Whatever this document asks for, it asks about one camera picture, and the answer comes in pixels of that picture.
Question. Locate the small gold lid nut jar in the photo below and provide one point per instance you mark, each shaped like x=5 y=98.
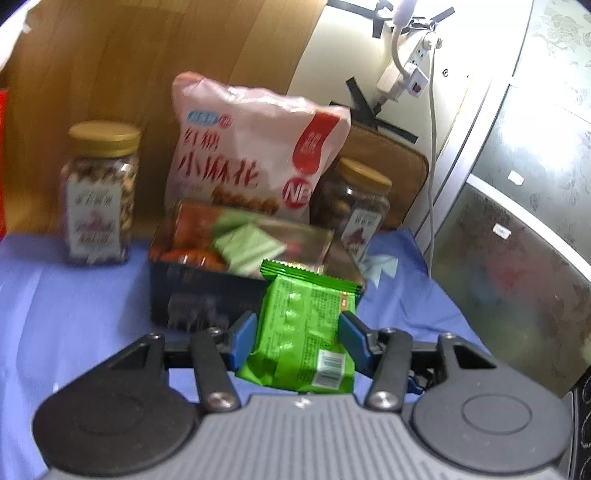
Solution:
x=355 y=207

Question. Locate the pink snack bag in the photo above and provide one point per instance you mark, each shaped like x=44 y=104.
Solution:
x=240 y=138

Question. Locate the blue printed blanket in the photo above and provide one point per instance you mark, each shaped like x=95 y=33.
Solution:
x=69 y=323

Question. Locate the brown wooden board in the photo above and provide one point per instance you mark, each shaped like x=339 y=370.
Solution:
x=397 y=157

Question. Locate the white grey cloth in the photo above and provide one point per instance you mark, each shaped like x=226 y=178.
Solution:
x=9 y=41

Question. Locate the patterned metal cabinet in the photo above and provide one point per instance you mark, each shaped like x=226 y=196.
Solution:
x=521 y=207

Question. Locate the white gooseneck lamp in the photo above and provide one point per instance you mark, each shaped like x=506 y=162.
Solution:
x=401 y=27

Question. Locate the black object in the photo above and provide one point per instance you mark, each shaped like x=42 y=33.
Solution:
x=581 y=429

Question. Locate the red gift box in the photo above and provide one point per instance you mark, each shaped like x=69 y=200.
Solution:
x=2 y=161

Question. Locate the black tape strip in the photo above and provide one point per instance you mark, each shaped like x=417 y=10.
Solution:
x=397 y=131
x=364 y=7
x=442 y=16
x=360 y=94

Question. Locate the light green snack packet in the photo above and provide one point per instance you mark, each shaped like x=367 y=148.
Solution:
x=249 y=251

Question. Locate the large gold lid nut jar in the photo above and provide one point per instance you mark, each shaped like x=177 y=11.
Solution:
x=99 y=198

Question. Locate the bright green snack packet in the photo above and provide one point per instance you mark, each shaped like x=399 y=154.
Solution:
x=300 y=332

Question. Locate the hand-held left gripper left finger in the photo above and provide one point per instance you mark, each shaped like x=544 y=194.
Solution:
x=242 y=337

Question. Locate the wooden headboard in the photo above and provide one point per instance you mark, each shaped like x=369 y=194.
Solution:
x=115 y=60

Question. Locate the dark tin box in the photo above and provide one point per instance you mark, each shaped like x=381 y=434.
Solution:
x=198 y=295

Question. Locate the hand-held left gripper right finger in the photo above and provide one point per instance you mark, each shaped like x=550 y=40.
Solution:
x=353 y=337

